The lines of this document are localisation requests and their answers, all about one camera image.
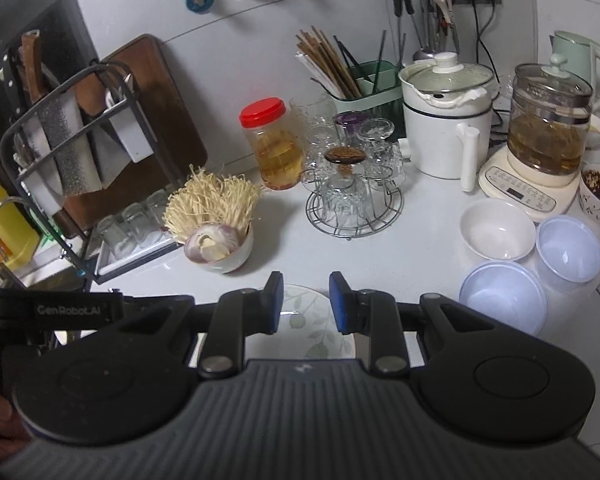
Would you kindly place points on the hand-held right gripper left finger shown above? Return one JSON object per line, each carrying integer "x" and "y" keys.
{"x": 274, "y": 305}

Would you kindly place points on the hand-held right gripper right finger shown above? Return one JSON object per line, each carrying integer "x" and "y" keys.
{"x": 339, "y": 305}

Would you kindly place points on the white leaf-patterned plate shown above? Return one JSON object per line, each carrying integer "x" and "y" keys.
{"x": 305, "y": 332}

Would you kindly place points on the large light blue bowl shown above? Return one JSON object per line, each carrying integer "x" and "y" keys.
{"x": 500, "y": 300}

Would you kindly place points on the plain white bowl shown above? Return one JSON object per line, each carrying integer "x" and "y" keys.
{"x": 495, "y": 230}

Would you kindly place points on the small light blue bowl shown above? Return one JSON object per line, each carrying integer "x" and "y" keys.
{"x": 567, "y": 255}

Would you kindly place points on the white ceramic bowl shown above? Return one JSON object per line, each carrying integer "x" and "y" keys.
{"x": 232, "y": 260}

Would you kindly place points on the yellow detergent bottle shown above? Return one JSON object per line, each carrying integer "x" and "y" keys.
{"x": 10, "y": 230}

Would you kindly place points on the cluster of patterned glass cups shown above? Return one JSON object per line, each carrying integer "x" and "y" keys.
{"x": 340, "y": 200}

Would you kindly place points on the small grey faucet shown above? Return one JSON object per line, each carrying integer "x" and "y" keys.
{"x": 2, "y": 205}

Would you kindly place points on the white drain tray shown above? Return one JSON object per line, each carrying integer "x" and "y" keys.
{"x": 130, "y": 267}

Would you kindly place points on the clear drinking glass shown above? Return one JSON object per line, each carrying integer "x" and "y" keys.
{"x": 159, "y": 210}
{"x": 115, "y": 237}
{"x": 140, "y": 225}

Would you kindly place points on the enoki mushroom bunch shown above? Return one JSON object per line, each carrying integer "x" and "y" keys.
{"x": 210, "y": 200}

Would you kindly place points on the red-lidded clear jar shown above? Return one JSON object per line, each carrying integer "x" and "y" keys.
{"x": 275, "y": 160}

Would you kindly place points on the hammered steel cleaver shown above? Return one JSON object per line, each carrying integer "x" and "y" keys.
{"x": 70, "y": 155}

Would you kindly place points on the white electric cooking pot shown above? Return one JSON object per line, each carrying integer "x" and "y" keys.
{"x": 435, "y": 145}

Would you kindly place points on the brown wooden cutting board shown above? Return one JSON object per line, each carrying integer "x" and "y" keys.
{"x": 172, "y": 125}

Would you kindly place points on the plain steel wide knife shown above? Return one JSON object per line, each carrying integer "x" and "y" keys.
{"x": 137, "y": 132}

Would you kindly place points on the green chopstick holder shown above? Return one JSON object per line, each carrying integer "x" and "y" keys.
{"x": 391, "y": 85}

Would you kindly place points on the bundle of wooden chopsticks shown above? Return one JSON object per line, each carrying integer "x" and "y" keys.
{"x": 330, "y": 65}

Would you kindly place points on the bundle of black chopsticks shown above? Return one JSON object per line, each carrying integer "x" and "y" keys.
{"x": 379, "y": 60}

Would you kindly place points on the black metal knife rack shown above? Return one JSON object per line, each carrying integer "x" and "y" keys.
{"x": 105, "y": 66}

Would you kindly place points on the steel ladle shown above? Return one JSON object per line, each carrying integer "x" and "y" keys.
{"x": 424, "y": 54}

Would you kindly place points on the glass kettle jug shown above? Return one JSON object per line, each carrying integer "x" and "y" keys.
{"x": 545, "y": 130}

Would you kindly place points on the patterned bowl with dark residue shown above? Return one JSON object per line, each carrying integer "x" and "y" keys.
{"x": 596, "y": 214}

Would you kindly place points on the dark window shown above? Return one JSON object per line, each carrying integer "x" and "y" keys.
{"x": 25, "y": 5}

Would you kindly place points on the small white tea cup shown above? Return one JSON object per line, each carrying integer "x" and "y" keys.
{"x": 598, "y": 134}

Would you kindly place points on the blue pipe flange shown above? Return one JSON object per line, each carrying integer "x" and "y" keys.
{"x": 200, "y": 0}

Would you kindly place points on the mint green electric kettle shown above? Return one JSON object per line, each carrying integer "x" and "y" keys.
{"x": 575, "y": 55}

